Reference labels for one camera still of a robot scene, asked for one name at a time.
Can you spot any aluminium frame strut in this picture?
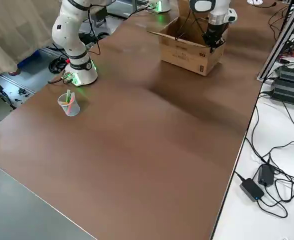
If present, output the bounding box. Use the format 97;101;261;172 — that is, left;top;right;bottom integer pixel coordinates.
256;0;294;82

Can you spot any coiled black cable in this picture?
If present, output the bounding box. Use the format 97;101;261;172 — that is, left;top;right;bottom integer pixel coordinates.
48;56;69;75

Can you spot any grey side table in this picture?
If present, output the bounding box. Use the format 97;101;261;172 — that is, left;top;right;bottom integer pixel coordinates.
0;163;98;240

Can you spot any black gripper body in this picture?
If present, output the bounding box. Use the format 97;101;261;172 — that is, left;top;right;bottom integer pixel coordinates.
203;21;229;42

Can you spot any blue plastic crate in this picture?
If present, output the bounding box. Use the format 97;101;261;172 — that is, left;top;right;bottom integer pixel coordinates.
16;47;42;69

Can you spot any black power brick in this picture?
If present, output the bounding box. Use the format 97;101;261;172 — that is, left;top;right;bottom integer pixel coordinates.
271;77;294;109
276;65;294;87

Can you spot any clear plastic pen cup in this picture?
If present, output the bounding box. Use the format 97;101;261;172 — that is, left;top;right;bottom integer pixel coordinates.
57;91;81;117

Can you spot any brown cardboard box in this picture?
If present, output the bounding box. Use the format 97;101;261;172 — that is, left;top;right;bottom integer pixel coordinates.
146;0;228;77

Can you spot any beige curtain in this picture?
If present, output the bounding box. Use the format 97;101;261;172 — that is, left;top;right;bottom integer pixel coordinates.
0;0;64;82

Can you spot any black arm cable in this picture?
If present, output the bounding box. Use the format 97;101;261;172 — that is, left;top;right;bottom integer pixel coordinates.
85;0;210;56

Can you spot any small electronics board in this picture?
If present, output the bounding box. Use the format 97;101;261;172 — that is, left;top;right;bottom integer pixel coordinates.
278;37;294;63

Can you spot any small black power adapter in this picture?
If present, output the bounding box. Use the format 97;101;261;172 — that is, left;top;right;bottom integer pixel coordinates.
239;177;266;202
257;163;276;186

